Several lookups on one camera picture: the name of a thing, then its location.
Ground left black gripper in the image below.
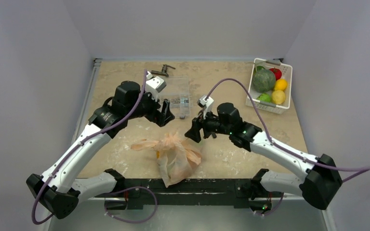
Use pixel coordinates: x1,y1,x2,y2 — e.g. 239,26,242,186
126,86,174,126

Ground orange plastic bag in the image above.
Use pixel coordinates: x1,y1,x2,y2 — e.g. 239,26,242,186
131,132,203,188

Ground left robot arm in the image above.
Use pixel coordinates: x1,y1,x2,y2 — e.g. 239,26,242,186
26,77,174,219

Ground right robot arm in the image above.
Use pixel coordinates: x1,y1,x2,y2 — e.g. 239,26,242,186
185,103,343,210

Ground green fake pear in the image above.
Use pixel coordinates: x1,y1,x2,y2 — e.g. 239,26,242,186
256,93,272,103

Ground green fake melon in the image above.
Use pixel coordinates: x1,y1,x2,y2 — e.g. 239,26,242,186
251,69,276,93

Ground yellow fake lemon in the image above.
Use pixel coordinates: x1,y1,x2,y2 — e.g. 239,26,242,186
271,90,286,105

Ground orange fake fruit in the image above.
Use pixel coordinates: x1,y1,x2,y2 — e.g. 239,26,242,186
274,79,288,91

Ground red fake apple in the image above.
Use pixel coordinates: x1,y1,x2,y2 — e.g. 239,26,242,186
269,68,282,80

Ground clear plastic screw organizer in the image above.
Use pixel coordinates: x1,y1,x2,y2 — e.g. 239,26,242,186
158,76,191,119

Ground white plastic basket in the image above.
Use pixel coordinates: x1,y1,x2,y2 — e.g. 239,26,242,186
245,58,293,114

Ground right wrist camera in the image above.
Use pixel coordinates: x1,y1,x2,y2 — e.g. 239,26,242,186
198,95,214,119

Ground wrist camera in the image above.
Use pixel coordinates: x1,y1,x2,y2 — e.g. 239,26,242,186
198,95,214,119
145,71,167,102

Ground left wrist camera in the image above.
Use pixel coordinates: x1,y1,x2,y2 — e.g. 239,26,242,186
145,71,167,102

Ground black T-handle tool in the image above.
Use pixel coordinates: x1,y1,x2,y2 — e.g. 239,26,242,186
150,64,176,77

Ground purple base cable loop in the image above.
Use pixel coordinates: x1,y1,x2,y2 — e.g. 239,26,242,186
104,186,159,224

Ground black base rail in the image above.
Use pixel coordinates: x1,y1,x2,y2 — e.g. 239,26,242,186
103,179,280,212

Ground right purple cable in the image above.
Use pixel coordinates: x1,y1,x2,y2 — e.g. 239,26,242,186
204,78,370,184

